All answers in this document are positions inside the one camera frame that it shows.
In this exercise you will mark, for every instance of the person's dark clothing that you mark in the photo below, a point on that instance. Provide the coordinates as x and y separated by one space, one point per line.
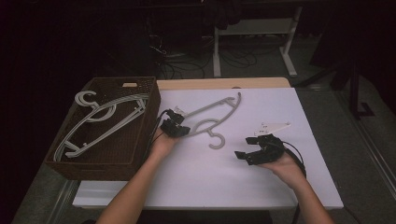
205 217

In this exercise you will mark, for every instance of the metal rail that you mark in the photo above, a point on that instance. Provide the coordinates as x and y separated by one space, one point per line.
367 149
63 199

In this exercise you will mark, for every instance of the brown wicker basket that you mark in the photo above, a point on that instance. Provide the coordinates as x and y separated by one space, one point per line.
124 140

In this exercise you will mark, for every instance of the white board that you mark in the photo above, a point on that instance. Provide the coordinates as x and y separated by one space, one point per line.
218 180

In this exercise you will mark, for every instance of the person's left hand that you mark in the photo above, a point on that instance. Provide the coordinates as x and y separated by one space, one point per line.
162 146

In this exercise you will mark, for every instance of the black metal stand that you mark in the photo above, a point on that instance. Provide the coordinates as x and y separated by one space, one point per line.
355 93

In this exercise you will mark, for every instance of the person's right hand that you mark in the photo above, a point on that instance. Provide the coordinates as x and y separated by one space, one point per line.
288 171

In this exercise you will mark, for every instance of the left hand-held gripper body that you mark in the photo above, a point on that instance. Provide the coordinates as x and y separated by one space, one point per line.
169 128

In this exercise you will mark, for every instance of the grey plastic clothes hanger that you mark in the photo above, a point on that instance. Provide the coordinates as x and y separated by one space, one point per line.
208 107
85 92
76 153

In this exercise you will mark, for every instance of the white desk frame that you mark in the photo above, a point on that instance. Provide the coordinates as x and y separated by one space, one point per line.
258 26

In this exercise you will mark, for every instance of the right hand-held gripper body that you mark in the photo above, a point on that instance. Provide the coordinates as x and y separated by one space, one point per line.
271 149

